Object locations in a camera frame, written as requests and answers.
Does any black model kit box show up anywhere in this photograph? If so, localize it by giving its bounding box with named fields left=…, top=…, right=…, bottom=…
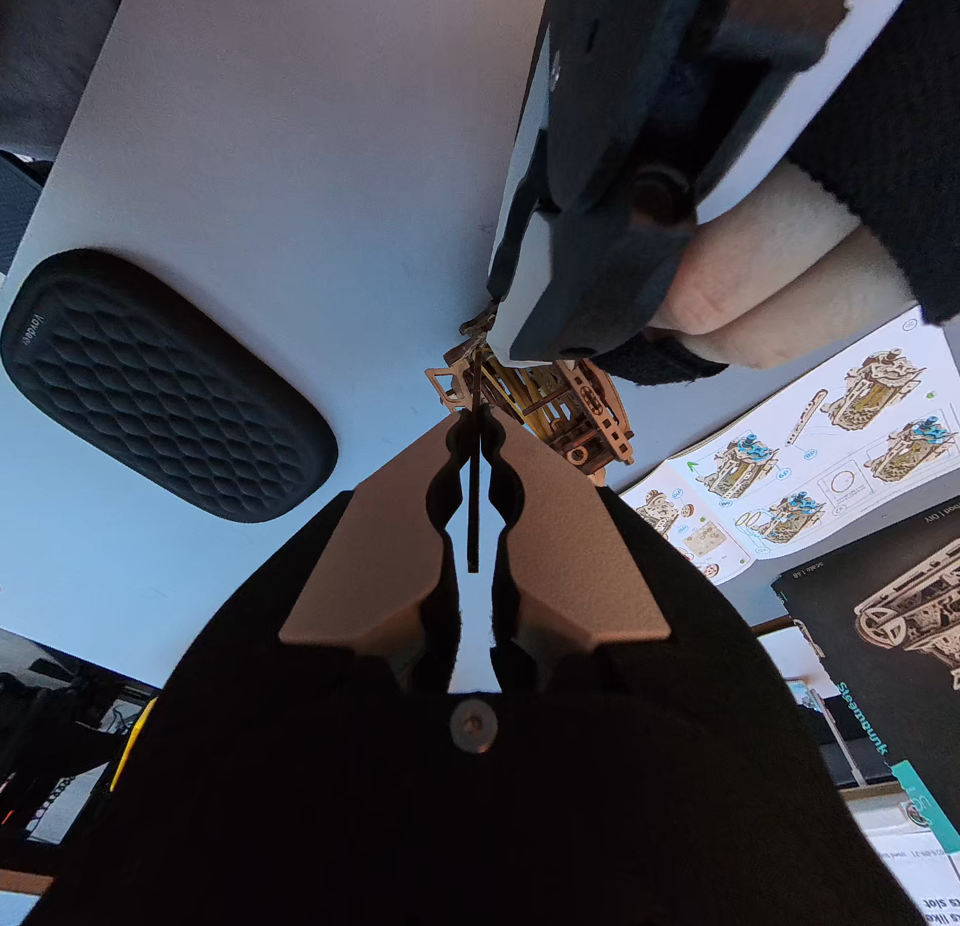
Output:
left=772, top=494, right=960, bottom=854

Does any illustrated instruction booklet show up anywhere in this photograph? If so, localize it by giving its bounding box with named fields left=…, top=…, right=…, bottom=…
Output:
left=618, top=307, right=960, bottom=587

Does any wooden mechanical model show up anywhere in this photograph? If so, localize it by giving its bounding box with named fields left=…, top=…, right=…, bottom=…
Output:
left=424, top=302, right=636, bottom=486

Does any dark grey chair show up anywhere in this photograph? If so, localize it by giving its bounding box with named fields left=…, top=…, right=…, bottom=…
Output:
left=0, top=0, right=138, bottom=164

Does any black padded wrist rest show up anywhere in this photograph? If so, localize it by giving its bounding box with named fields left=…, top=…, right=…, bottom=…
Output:
left=0, top=248, right=340, bottom=524

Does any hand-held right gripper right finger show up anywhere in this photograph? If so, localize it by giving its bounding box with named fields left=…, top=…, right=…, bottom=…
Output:
left=480, top=405, right=672, bottom=689

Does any person's left forearm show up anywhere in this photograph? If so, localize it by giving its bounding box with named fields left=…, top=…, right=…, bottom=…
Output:
left=787, top=0, right=960, bottom=329

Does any thin dark wooden strip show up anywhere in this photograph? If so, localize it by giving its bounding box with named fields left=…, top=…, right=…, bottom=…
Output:
left=466, top=347, right=484, bottom=575

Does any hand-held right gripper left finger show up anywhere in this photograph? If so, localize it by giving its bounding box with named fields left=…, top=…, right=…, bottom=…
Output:
left=279, top=407, right=478, bottom=689

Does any yellow box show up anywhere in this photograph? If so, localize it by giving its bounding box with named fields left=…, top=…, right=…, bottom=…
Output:
left=109, top=696, right=160, bottom=794

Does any white printed sheet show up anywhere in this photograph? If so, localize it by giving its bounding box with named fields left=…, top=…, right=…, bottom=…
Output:
left=855, top=827, right=960, bottom=926

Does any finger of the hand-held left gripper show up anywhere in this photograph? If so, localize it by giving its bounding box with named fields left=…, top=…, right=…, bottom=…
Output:
left=486, top=29, right=562, bottom=366

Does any person's left hand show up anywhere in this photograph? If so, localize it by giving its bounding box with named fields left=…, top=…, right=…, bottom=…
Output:
left=649, top=161, right=919, bottom=372

